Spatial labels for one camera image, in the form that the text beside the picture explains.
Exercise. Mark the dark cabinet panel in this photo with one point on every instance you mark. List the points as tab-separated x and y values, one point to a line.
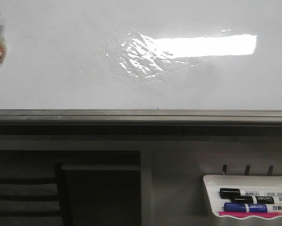
104	195

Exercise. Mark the black capped marker middle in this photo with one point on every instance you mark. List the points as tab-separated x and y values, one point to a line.
257	199

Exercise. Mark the black hook middle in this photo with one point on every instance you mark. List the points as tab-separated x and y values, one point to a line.
247	170

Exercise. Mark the white whiteboard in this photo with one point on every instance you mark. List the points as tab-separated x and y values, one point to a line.
142	54

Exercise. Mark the white marker tray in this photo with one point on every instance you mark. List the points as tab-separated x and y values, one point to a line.
247	186

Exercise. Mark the black hook left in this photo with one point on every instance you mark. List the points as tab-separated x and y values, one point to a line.
224	169

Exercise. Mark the black capped marker top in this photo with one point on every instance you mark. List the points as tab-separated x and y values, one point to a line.
235	192

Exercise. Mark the black hook right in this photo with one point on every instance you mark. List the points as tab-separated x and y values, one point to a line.
270	170

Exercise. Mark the black hook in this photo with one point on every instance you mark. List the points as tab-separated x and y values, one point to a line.
270	170
247	170
224	169

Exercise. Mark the black capped marker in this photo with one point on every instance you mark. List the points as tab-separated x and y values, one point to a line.
235	192
257	199

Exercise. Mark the blue capped marker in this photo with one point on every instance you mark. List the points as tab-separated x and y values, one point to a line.
252	208

